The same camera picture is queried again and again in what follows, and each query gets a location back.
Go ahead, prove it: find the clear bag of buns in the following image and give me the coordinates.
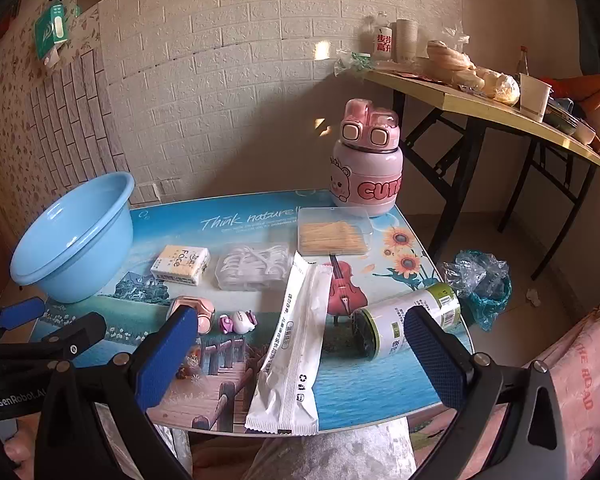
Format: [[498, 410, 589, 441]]
[[472, 67, 522, 106]]

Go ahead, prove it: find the purple white small toy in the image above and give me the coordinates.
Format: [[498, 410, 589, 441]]
[[217, 310, 258, 335]]

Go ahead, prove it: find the teal crumpled plastic bag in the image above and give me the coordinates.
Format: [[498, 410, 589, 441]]
[[440, 249, 513, 332]]

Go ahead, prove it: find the stack of bowls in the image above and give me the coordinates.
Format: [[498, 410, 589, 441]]
[[545, 95, 597, 143]]

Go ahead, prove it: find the light blue plastic basin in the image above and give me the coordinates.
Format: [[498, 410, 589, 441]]
[[9, 171, 137, 305]]

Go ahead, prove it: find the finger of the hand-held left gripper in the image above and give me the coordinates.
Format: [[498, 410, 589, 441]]
[[0, 296, 47, 343], [0, 311, 107, 363]]

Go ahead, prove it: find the white bottle with red label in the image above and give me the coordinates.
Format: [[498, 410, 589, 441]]
[[370, 12, 396, 58]]

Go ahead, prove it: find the green tissue box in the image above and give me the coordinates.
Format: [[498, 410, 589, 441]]
[[34, 2, 72, 67]]

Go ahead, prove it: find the clear box of floss picks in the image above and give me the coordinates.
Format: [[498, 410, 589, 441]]
[[215, 242, 292, 292]]

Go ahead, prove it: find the long white labelled packet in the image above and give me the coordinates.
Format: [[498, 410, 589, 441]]
[[244, 262, 335, 436]]

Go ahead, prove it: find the person's left hand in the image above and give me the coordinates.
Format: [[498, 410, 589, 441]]
[[2, 417, 45, 472]]

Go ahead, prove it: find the long white plain packet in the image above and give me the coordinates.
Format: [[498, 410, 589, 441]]
[[257, 251, 315, 376]]

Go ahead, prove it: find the folding table with black legs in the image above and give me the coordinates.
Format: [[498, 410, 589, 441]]
[[365, 67, 600, 281]]

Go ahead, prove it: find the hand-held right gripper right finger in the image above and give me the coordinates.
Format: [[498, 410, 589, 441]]
[[404, 306, 600, 480]]

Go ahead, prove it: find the green white plastic bag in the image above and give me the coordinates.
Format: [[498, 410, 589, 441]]
[[334, 51, 377, 75]]

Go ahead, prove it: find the stack of paper cups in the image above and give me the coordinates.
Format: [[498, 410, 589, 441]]
[[395, 19, 419, 61]]

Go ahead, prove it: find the pink bear water bottle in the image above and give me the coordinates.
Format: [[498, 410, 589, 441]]
[[327, 98, 406, 218]]

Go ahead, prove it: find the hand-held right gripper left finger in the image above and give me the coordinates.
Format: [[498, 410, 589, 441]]
[[34, 304, 201, 480]]

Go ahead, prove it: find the small pink compact case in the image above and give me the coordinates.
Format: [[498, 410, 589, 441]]
[[166, 296, 216, 335]]

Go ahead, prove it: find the pink printed sack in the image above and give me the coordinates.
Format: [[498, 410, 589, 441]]
[[525, 292, 600, 480]]

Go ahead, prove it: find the clear box of toothpicks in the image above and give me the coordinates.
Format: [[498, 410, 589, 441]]
[[297, 206, 374, 256]]

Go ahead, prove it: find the green labelled jar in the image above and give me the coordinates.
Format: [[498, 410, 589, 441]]
[[351, 282, 462, 361]]

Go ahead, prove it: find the white paper cup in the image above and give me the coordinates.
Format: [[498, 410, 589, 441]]
[[519, 73, 552, 121]]

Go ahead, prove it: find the yellow white tissue pack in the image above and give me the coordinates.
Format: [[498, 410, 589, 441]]
[[150, 245, 212, 287]]

